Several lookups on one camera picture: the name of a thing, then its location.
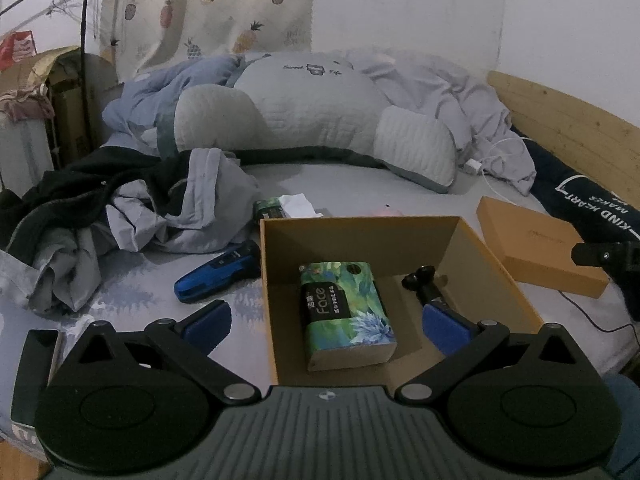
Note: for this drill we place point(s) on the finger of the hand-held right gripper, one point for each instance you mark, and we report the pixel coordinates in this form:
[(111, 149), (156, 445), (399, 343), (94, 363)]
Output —
[(600, 255)]

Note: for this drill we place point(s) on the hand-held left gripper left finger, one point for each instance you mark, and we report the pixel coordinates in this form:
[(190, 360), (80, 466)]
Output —
[(205, 325)]

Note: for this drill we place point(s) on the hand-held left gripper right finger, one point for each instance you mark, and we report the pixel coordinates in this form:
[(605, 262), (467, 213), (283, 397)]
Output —
[(447, 330)]

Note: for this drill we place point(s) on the blue electric shaver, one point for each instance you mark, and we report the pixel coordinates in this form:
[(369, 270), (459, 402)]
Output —
[(215, 272)]

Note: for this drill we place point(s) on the brown cardboard box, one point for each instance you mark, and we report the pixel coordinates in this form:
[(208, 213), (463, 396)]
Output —
[(350, 245)]

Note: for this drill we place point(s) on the pink computer mouse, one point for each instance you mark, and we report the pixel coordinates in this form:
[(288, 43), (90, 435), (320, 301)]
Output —
[(387, 210)]

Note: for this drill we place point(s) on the navy printed pillow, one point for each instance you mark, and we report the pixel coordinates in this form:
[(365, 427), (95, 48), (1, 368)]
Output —
[(585, 200)]

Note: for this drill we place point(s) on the orange cardboard box lid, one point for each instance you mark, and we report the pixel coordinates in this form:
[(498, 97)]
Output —
[(540, 245)]

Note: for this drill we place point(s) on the green floral tissue pack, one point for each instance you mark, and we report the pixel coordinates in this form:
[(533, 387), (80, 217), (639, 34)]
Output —
[(345, 315)]

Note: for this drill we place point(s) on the opened green tissue pack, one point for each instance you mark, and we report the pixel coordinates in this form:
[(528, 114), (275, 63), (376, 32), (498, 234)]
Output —
[(280, 207)]

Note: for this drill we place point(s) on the wooden headboard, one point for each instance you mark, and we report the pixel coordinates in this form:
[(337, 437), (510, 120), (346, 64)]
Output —
[(575, 115)]

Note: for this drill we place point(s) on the grey crumpled garment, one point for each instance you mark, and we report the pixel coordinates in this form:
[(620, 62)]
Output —
[(60, 265)]

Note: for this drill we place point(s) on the person's blue jeans leg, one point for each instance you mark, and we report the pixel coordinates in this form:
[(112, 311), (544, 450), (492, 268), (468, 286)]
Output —
[(625, 420)]

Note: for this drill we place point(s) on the black smartphone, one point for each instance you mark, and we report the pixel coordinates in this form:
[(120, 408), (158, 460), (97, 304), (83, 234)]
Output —
[(35, 375)]

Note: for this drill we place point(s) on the black jacket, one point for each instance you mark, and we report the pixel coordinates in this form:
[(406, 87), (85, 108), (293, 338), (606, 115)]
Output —
[(75, 185)]

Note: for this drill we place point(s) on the blue-grey duvet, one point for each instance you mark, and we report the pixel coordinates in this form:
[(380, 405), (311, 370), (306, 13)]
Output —
[(450, 90)]

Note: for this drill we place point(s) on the large grey backrest pillow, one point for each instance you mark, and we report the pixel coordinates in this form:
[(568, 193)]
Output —
[(310, 105)]

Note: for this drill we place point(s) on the white cabinet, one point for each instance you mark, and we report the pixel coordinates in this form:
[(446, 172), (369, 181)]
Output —
[(22, 152)]

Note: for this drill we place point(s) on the brown cardboard carton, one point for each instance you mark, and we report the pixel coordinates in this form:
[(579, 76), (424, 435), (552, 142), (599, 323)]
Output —
[(65, 100)]

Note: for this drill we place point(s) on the pink cloth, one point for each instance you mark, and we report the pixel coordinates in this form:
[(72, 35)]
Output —
[(25, 105)]

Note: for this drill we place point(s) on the black metal clothes rack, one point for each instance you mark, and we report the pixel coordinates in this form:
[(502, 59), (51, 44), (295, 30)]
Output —
[(85, 35)]

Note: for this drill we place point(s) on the pineapple print curtain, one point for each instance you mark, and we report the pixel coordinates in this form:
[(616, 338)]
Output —
[(210, 5)]

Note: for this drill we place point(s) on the red bag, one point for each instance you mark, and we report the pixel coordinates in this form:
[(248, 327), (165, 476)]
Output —
[(17, 50)]

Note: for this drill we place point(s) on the small black camera mount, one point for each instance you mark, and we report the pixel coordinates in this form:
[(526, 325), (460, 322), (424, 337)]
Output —
[(422, 282)]

